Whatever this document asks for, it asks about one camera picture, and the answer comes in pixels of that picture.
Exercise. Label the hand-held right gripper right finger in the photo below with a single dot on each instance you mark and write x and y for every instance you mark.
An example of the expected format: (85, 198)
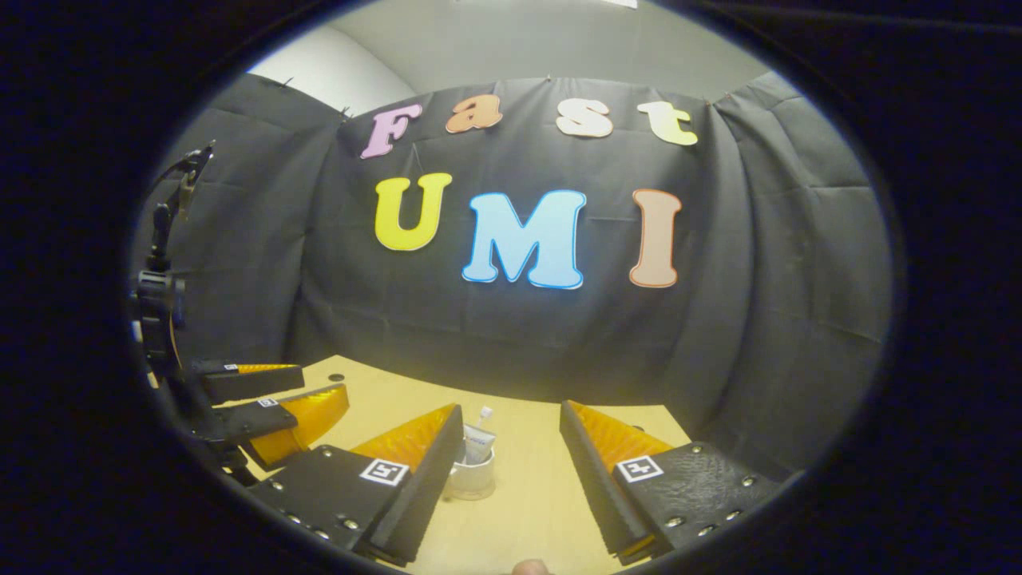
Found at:
(595, 487)

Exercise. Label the wooden desktop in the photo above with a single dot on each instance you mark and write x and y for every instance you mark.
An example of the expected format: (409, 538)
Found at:
(527, 479)

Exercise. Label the black backdrop cloth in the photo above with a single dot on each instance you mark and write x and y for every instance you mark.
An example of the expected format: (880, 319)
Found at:
(758, 319)

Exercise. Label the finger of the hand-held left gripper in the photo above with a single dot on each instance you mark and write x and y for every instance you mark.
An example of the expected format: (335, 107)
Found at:
(239, 385)
(255, 415)

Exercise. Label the white toothpaste tube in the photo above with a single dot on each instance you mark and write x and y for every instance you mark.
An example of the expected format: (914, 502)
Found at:
(479, 443)

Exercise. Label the pale purple toothbrush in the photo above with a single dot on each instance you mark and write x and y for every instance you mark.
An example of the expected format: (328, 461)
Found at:
(485, 415)

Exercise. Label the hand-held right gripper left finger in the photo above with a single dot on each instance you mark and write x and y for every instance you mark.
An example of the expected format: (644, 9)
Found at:
(431, 495)

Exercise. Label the ceiling light panel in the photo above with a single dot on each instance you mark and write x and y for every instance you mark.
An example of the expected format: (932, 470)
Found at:
(621, 2)

